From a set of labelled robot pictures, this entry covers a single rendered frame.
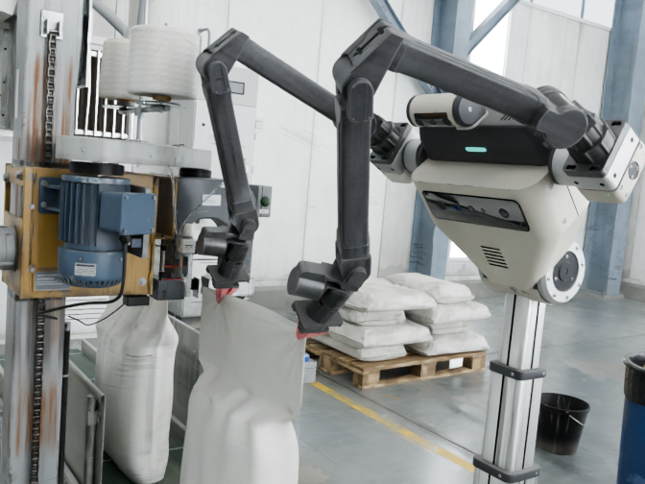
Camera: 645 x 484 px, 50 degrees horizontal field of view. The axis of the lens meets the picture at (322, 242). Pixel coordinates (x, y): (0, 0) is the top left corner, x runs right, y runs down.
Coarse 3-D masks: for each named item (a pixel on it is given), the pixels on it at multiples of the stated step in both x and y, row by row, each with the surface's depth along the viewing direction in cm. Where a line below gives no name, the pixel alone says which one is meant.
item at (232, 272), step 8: (224, 256) 173; (224, 264) 173; (232, 264) 173; (240, 264) 174; (208, 272) 176; (216, 272) 175; (224, 272) 174; (232, 272) 174; (240, 272) 176; (216, 280) 172; (224, 280) 174; (232, 280) 175; (240, 280) 176; (248, 280) 178
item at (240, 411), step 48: (240, 336) 168; (288, 336) 153; (240, 384) 168; (288, 384) 153; (192, 432) 174; (240, 432) 155; (288, 432) 156; (192, 480) 172; (240, 480) 154; (288, 480) 156
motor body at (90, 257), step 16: (64, 176) 152; (80, 176) 150; (64, 192) 153; (80, 192) 151; (96, 192) 152; (64, 208) 153; (80, 208) 152; (96, 208) 152; (64, 224) 152; (80, 224) 152; (96, 224) 152; (64, 240) 153; (80, 240) 152; (96, 240) 152; (112, 240) 155; (64, 256) 153; (80, 256) 151; (96, 256) 152; (112, 256) 154; (64, 272) 153; (80, 272) 152; (96, 272) 153; (112, 272) 155
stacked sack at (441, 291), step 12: (396, 276) 533; (408, 276) 534; (420, 276) 539; (420, 288) 506; (432, 288) 498; (444, 288) 500; (456, 288) 508; (468, 288) 517; (444, 300) 497; (456, 300) 504; (468, 300) 513
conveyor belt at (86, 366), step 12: (0, 360) 323; (72, 360) 332; (84, 360) 334; (84, 372) 316; (108, 456) 231; (168, 456) 234; (180, 456) 235; (108, 468) 222; (168, 468) 226; (180, 468) 227; (108, 480) 214; (120, 480) 214; (168, 480) 217
